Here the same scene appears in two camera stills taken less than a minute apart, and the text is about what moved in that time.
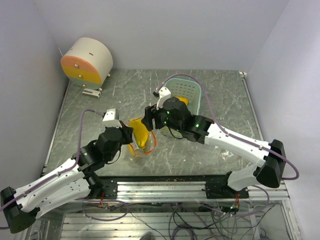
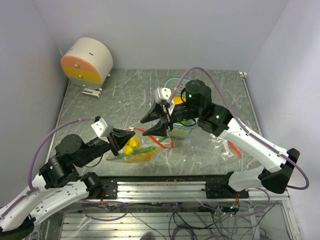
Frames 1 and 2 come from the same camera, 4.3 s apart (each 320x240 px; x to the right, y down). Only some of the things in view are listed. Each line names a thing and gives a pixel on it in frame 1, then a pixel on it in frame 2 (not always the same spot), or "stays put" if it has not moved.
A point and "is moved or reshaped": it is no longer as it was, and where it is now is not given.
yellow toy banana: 141,135 → 134,142
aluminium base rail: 138,190 stays put
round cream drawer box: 88,63 stays put
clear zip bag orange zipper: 144,141 is moved or reshaped
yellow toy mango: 184,99 stays put
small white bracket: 92,92 stays put
